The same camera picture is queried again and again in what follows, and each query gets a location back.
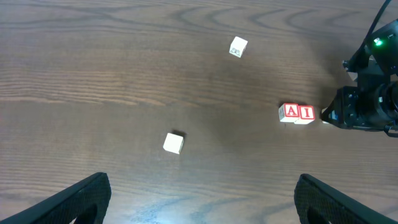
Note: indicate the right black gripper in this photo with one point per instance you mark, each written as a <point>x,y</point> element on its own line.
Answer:
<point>371,105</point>

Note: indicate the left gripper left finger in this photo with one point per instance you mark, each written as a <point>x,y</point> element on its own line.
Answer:
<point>84,202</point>

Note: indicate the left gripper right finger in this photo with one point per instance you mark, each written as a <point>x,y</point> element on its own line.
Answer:
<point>316,202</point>

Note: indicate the red letter I block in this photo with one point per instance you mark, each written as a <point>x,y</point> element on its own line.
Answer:
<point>306,114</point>

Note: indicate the red letter A block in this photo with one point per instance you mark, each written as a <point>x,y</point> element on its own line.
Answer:
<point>289,113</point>

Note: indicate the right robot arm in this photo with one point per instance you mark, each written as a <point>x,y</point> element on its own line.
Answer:
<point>382,45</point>

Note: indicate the cream block left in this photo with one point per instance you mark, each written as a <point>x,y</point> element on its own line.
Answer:
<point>173,143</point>

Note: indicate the cream block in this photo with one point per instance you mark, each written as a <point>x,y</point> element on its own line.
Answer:
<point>238,46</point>
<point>173,143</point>

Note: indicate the cream block top centre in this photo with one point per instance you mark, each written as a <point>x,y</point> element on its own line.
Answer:
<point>238,46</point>

